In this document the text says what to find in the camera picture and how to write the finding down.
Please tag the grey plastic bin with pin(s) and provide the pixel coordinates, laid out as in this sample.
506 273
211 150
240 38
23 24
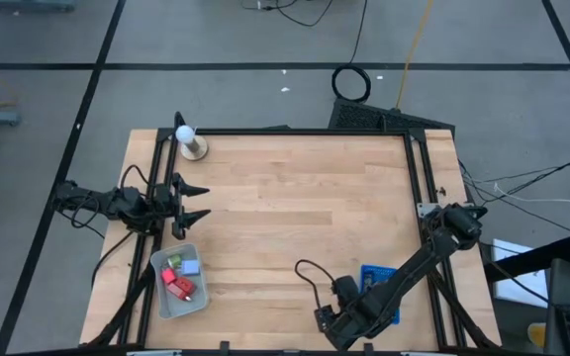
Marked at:
181 310

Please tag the pink red charger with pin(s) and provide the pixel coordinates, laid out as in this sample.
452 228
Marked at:
168 276

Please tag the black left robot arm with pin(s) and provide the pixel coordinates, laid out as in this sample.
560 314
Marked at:
117 205

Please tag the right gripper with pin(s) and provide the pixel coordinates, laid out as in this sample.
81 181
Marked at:
349 324

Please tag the black aluminium table frame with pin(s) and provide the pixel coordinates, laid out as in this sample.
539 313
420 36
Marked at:
290 132

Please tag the yellow object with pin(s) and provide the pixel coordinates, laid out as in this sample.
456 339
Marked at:
537 333

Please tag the green and white charger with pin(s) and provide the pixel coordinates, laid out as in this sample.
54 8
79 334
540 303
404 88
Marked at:
175 260

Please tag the dark office desk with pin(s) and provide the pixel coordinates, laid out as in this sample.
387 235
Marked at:
562 282

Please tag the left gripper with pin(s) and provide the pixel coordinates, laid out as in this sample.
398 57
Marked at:
163 207

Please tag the black perforated panel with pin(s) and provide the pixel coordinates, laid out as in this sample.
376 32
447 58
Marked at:
359 116

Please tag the red block USB charger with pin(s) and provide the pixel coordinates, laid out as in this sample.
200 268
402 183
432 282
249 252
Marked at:
186 285

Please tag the light blue cube charger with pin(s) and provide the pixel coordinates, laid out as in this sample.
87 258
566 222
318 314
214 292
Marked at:
190 268

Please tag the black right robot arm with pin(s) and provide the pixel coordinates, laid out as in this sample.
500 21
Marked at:
413 272

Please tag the white bulb brass lamp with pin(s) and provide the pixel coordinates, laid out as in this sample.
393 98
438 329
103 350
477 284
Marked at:
186 133

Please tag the blue perforated plastic basket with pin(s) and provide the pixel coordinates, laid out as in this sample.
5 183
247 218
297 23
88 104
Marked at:
386 271

